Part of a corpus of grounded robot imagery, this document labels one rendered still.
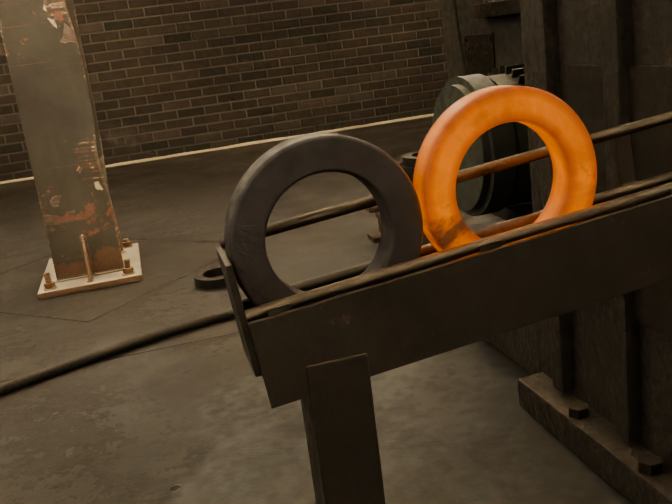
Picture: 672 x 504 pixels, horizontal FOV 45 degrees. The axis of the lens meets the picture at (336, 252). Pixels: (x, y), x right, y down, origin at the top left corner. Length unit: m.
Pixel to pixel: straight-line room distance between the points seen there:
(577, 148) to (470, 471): 0.91
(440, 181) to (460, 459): 0.97
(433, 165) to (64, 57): 2.56
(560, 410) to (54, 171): 2.20
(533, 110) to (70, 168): 2.61
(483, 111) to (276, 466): 1.09
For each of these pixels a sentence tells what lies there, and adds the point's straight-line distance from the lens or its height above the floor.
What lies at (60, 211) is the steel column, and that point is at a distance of 3.27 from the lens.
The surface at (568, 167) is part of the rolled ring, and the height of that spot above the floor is 0.68.
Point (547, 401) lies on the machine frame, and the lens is 1.70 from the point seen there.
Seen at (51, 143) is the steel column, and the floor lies 0.56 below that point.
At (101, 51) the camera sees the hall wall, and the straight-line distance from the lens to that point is 6.77.
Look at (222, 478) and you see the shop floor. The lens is 1.70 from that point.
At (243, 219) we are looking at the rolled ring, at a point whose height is 0.69.
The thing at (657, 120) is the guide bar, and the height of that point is 0.70.
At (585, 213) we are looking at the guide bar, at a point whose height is 0.64.
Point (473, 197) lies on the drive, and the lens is 2.16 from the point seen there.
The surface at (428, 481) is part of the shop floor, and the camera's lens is 1.59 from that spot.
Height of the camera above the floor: 0.84
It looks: 15 degrees down
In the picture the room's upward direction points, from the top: 7 degrees counter-clockwise
